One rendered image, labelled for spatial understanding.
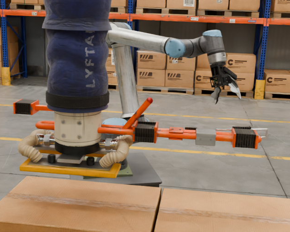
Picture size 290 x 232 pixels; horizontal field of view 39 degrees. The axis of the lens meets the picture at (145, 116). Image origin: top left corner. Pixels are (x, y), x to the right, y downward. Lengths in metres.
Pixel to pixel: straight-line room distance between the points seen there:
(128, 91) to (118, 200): 0.99
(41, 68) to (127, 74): 8.19
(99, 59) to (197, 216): 0.67
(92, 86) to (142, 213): 0.51
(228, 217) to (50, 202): 0.67
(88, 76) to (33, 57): 9.27
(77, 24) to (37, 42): 9.21
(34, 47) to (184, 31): 3.67
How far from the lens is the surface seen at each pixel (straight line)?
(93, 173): 1.42
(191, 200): 1.69
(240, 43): 9.96
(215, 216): 1.59
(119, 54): 2.51
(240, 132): 1.48
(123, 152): 1.43
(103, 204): 1.63
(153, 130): 1.44
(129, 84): 2.50
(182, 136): 1.46
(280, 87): 8.90
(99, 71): 1.43
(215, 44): 2.10
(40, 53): 10.58
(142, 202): 1.64
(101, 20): 1.41
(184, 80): 8.64
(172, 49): 2.06
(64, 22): 1.38
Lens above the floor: 1.67
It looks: 14 degrees down
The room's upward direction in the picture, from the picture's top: 2 degrees clockwise
